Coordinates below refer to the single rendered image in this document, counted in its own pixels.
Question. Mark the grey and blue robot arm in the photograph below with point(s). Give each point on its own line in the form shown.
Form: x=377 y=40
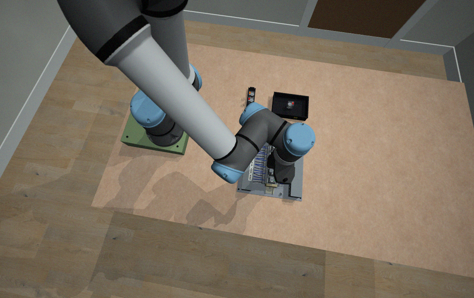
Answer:
x=155 y=59

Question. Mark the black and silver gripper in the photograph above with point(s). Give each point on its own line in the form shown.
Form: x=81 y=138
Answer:
x=284 y=172

